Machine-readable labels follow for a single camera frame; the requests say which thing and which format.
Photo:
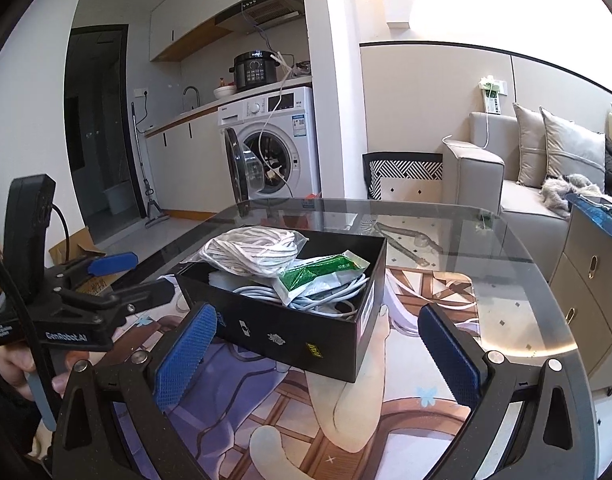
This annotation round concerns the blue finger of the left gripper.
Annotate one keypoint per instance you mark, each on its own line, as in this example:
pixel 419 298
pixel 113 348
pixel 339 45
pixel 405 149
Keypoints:
pixel 90 268
pixel 81 308

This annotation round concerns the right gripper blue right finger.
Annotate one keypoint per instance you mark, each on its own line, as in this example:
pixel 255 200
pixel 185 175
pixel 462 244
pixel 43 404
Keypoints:
pixel 548 439

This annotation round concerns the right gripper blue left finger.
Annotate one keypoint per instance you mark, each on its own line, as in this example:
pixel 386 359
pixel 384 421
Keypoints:
pixel 89 442

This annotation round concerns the green white packet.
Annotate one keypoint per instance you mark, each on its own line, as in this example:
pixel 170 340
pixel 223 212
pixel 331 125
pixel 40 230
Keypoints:
pixel 319 275

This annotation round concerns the black storage box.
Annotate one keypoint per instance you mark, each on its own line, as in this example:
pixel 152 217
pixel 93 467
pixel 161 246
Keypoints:
pixel 331 347

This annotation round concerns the person's left hand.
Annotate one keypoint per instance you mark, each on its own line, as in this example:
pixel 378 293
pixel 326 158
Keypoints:
pixel 16 362

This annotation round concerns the cardboard box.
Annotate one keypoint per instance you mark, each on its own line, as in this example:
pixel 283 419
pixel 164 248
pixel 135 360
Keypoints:
pixel 81 246

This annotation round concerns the anime printed desk mat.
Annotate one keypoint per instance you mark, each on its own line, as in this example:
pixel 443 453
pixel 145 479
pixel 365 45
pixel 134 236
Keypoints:
pixel 248 417

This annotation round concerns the beige drawer cabinet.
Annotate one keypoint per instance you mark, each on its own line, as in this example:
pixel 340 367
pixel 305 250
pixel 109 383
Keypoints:
pixel 582 285

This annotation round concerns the kitchen faucet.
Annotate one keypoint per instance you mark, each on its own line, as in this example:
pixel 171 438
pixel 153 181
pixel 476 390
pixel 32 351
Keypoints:
pixel 191 98

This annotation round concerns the beige sofa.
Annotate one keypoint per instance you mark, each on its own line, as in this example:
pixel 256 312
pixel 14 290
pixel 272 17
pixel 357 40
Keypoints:
pixel 505 165

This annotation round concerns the white washing machine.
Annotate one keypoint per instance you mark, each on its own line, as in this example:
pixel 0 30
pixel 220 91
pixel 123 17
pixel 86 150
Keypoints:
pixel 271 145

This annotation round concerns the white bowl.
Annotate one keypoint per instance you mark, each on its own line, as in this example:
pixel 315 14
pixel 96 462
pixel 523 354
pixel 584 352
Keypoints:
pixel 224 91

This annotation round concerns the grey fuzzy blanket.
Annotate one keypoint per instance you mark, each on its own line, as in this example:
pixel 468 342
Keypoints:
pixel 555 189

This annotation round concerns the grey cushion left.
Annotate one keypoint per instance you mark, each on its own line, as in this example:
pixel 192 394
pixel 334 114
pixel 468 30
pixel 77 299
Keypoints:
pixel 532 147

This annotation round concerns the grey cushion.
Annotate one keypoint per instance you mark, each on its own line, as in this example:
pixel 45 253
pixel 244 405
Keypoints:
pixel 573 149
pixel 532 147

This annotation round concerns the black pressure cooker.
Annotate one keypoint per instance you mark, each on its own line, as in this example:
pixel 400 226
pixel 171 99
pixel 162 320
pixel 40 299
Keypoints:
pixel 254 69

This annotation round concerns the grey cushion right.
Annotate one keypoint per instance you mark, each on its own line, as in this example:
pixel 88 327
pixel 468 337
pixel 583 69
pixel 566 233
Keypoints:
pixel 573 149

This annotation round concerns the range hood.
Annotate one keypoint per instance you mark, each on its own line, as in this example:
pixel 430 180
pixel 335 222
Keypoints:
pixel 249 15

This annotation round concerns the white wall phone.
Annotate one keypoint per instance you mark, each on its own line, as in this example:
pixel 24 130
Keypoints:
pixel 492 89

